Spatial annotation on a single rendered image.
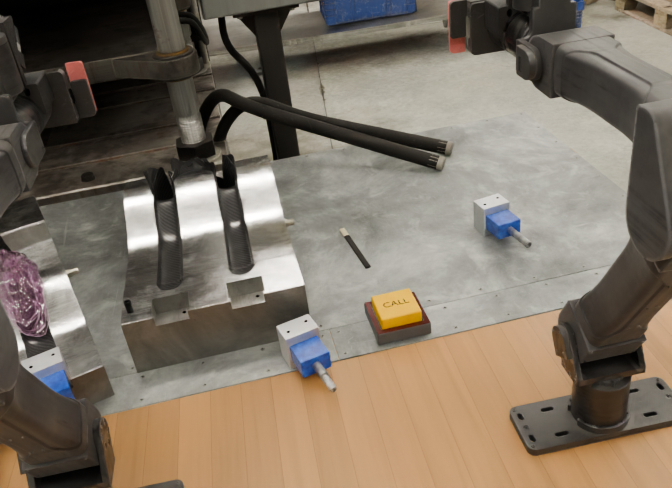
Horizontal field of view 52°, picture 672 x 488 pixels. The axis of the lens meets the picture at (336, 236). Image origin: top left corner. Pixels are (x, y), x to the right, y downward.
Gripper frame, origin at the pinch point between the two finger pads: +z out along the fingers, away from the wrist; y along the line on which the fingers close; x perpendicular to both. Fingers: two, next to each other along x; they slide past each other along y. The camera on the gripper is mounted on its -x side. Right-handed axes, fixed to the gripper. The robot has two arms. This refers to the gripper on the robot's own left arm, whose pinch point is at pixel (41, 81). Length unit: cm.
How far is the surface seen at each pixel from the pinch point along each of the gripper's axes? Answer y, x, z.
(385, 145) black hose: -52, 34, 38
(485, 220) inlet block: -62, 37, 5
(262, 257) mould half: -23.5, 31.4, -2.1
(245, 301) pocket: -20.0, 33.9, -9.2
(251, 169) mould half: -24.0, 26.5, 19.9
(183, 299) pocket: -11.2, 32.3, -7.9
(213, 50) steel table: -9, 90, 349
